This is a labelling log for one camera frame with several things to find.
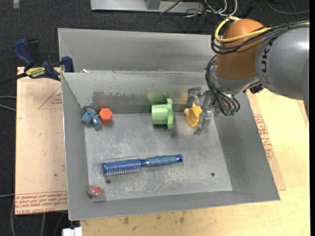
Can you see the yellow plastic toy block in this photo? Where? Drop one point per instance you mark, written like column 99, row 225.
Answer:
column 193, row 117

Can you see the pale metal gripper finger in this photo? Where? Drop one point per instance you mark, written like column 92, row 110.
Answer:
column 204, row 122
column 193, row 96

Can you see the grey metal bin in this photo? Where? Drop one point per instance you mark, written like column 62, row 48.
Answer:
column 157, row 144

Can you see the brown cardboard board, red print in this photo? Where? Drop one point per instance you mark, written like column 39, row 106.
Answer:
column 37, row 136

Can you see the orange-red hexagonal block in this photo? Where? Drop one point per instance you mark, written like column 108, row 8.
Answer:
column 105, row 115

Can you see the black cylinder on white bracket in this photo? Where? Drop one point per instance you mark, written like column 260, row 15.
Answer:
column 256, row 88

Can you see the blue toy elephant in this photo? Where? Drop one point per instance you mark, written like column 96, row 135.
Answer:
column 89, row 118

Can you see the green flanged plastic cylinder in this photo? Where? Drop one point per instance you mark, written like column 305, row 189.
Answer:
column 161, row 114

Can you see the red disc in clear wrap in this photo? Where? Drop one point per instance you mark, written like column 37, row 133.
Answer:
column 94, row 190

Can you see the blue round hairbrush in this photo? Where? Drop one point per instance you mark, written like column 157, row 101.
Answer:
column 130, row 165

